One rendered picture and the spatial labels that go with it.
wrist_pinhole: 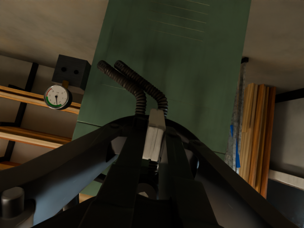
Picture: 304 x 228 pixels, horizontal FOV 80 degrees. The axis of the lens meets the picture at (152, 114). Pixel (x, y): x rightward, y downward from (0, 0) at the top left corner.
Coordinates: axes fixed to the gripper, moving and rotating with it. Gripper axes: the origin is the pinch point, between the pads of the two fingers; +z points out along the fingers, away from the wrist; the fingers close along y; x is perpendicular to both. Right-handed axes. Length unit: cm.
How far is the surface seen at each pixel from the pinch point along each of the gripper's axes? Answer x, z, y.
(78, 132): -15.4, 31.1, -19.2
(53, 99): -6.4, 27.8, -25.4
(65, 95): -4.9, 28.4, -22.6
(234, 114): -13, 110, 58
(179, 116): -5.8, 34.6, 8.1
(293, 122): -14, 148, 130
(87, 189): -29.2, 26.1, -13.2
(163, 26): 19.1, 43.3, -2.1
